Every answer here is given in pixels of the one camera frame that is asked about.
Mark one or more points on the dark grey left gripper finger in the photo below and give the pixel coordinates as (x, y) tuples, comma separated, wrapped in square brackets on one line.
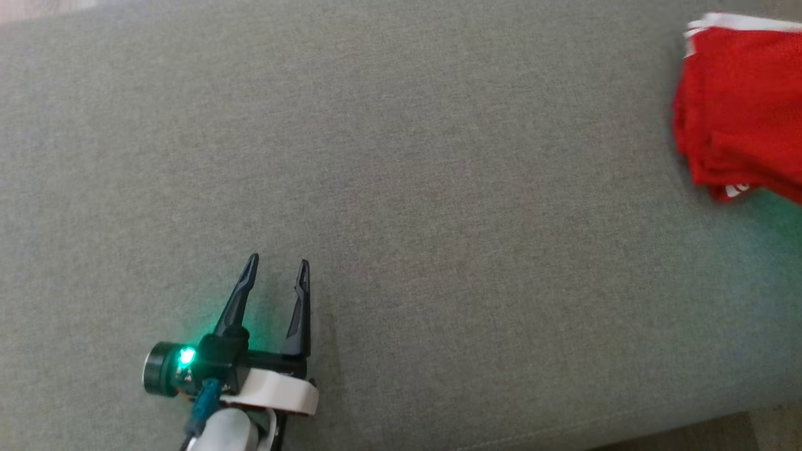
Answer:
[(299, 319), (238, 300)]

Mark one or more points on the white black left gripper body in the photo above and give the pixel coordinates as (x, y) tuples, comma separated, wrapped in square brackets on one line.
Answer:
[(276, 388)]

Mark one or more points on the red jersey with white sleeves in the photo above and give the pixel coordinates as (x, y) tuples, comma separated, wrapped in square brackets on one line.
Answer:
[(745, 106)]

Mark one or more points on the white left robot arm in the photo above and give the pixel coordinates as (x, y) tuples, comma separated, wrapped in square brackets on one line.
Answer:
[(229, 435)]

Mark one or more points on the large grey sofa chaise seat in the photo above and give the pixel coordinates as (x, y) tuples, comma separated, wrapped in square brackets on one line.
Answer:
[(438, 188)]

